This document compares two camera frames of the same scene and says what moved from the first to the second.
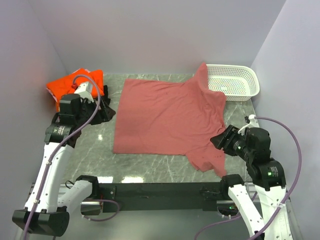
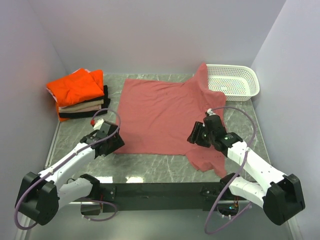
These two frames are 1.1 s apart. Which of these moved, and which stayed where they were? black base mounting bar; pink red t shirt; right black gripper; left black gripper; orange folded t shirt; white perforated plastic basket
Moved: right black gripper; left black gripper
Stayed: orange folded t shirt; black base mounting bar; pink red t shirt; white perforated plastic basket
